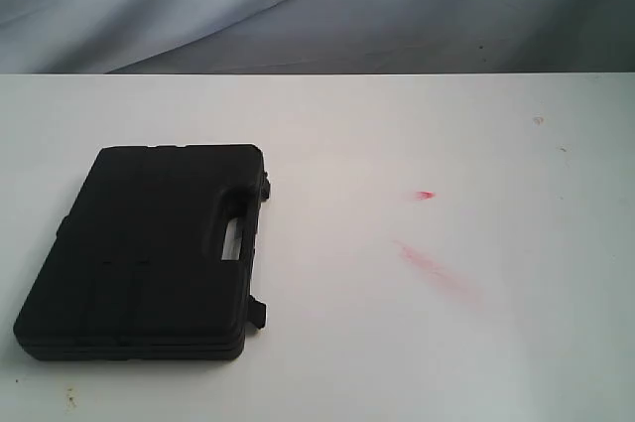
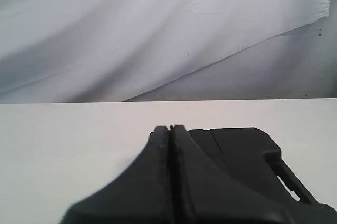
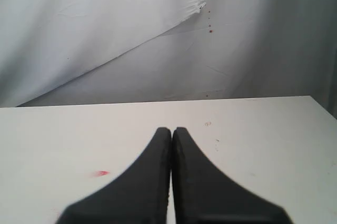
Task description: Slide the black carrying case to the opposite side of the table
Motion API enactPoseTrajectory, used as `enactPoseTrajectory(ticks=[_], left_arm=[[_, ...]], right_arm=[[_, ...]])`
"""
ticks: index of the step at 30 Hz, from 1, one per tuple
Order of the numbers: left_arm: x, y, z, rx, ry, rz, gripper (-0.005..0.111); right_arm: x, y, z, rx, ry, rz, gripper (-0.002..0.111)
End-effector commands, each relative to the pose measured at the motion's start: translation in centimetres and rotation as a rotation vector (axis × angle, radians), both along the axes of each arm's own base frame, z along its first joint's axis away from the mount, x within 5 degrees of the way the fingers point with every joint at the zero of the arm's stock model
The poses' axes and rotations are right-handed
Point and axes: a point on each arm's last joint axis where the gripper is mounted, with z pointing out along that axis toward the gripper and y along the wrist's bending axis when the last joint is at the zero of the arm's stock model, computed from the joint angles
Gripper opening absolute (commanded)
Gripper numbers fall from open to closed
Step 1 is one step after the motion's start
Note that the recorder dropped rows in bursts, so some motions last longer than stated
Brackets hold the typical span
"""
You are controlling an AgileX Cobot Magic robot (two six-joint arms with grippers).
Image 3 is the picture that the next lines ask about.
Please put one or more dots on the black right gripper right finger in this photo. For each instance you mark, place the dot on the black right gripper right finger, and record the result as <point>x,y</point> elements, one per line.
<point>204,194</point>

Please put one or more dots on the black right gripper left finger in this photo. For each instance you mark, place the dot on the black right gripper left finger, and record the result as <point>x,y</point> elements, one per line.
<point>139,195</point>

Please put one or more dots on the white backdrop cloth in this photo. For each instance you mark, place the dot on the white backdrop cloth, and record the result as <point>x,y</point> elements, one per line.
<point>65,52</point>

